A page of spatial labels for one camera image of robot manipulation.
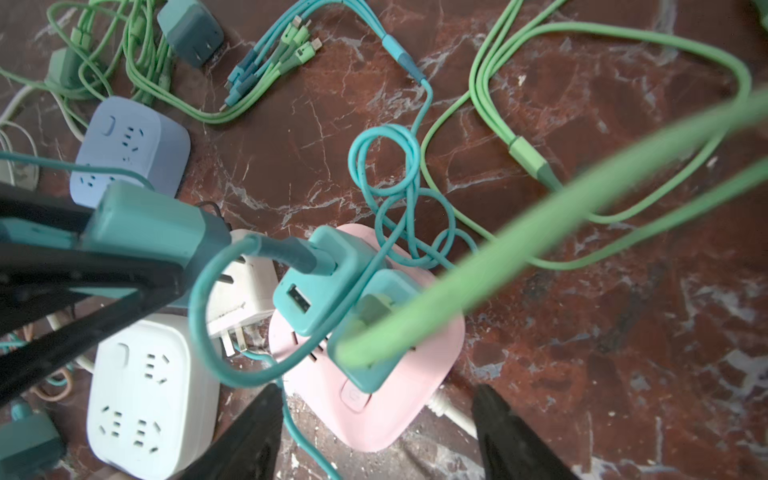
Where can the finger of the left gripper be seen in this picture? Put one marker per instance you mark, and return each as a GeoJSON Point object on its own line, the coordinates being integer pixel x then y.
{"type": "Point", "coordinates": [37, 281]}
{"type": "Point", "coordinates": [42, 209]}

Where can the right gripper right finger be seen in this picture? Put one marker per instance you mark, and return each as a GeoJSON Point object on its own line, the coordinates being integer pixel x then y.
{"type": "Point", "coordinates": [509, 448]}

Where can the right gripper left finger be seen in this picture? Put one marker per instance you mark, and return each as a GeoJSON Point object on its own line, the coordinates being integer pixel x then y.
{"type": "Point", "coordinates": [249, 448]}

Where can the teal plug with prongs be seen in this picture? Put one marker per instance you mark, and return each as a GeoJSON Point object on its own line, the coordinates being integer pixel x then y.
{"type": "Point", "coordinates": [133, 221]}

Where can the white power strip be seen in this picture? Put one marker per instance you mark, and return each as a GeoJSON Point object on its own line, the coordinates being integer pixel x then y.
{"type": "Point", "coordinates": [152, 404]}

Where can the mint teal plug adapter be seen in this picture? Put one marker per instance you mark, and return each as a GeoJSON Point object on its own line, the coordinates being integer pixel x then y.
{"type": "Point", "coordinates": [191, 31]}

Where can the green plug adapter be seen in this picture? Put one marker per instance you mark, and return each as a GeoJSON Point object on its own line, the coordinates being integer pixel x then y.
{"type": "Point", "coordinates": [62, 76]}

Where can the pink power strip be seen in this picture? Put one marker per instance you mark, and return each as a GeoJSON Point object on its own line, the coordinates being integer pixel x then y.
{"type": "Point", "coordinates": [368, 409]}

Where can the blue power strip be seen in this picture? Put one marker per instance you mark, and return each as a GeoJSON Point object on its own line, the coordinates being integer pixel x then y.
{"type": "Point", "coordinates": [128, 135]}

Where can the teal plugs on pink strip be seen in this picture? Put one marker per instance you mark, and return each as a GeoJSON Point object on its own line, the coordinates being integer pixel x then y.
{"type": "Point", "coordinates": [305, 301]}

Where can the white charger block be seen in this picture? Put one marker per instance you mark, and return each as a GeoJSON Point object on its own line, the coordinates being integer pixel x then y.
{"type": "Point", "coordinates": [246, 300]}

